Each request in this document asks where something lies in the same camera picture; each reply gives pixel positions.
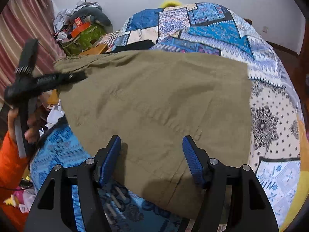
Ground khaki elastic-waist pants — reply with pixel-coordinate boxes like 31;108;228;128
54;50;251;219

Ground orange sleeved left forearm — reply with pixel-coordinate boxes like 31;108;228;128
0;132;29;231

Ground person's left hand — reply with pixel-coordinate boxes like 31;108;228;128
7;94;53;144

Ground blue patchwork quilt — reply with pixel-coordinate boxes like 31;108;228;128
30;3;308;231

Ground green fabric storage bin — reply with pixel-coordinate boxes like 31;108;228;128
61;23;106;56

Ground striped maroon curtain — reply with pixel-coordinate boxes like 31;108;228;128
1;0;65;102

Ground orange red box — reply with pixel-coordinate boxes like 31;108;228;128
71;17;91;38

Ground pile of grey clothes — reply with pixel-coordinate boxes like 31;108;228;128
53;0;102;33

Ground grey neck pillow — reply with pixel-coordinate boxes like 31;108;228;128
69;7;113;33

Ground black folded pants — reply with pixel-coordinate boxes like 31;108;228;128
110;40;155;53

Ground yellow curved headrest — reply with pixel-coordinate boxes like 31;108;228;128
160;0;182;9

